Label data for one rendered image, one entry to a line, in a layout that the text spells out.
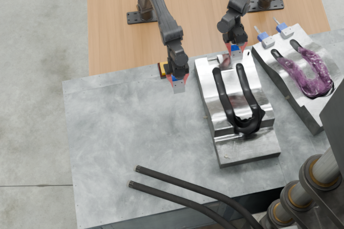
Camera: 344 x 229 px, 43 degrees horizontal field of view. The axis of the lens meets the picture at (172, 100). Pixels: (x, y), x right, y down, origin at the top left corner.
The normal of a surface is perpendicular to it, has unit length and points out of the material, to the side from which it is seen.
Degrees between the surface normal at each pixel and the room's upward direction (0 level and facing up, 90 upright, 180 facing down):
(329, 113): 90
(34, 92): 0
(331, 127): 90
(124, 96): 0
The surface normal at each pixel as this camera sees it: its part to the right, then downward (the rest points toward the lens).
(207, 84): -0.01, -0.38
